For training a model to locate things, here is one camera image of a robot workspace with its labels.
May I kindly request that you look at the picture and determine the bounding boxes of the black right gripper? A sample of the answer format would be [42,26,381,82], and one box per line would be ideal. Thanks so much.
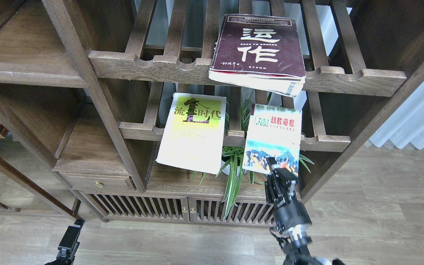
[265,157,312,241]

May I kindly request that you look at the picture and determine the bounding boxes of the dark wooden bookshelf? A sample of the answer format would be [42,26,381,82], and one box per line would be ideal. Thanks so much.
[0,0,424,222]

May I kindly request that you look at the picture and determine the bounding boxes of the green blue illustrated book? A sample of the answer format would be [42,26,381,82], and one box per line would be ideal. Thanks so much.
[242,104,302,176]

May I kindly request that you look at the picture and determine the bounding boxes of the yellow white book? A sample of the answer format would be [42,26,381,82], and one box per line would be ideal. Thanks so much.
[156,93,226,174]

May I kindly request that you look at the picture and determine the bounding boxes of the white curtain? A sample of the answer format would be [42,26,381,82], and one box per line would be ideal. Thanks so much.
[367,81,424,149]

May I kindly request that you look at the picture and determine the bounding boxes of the green spider plant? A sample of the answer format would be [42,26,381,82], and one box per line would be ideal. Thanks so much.
[191,92,314,218]

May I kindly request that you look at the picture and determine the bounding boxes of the wooden drawer brass knob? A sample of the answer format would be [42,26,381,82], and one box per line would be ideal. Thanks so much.
[60,172,136,191]

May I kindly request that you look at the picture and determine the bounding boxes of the right slatted cabinet door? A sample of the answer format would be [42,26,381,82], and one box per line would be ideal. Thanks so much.
[188,198,275,227]

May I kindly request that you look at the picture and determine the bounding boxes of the white plant pot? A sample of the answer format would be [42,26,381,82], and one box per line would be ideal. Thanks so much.
[221,161,248,176]

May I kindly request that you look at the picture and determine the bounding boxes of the dark wooden side furniture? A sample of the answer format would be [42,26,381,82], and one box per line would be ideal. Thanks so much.
[0,103,84,224]

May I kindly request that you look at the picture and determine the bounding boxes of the maroon thick book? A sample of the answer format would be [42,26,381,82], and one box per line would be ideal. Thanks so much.
[209,14,306,98]

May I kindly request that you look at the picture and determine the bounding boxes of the slatted cabinet door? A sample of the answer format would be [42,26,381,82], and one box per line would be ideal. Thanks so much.
[188,198,275,227]
[82,192,190,223]

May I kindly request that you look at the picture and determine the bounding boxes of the left slatted cabinet door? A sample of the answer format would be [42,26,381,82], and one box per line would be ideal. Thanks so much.
[82,192,190,223]

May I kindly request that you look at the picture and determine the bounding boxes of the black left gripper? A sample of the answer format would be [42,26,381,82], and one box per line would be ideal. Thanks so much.
[45,219,85,265]

